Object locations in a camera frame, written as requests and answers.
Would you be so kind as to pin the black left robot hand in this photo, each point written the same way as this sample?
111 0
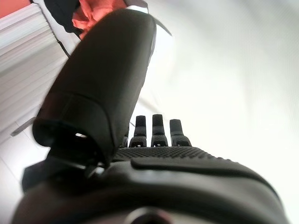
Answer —
98 81

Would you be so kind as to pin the orange garment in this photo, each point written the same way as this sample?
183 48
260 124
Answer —
93 14

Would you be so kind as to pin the black garment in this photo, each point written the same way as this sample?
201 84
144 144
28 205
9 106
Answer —
61 12

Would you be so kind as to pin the white bed sheet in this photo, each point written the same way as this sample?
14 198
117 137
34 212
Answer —
222 70

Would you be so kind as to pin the whitish streaked rug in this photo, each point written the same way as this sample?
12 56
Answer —
21 58

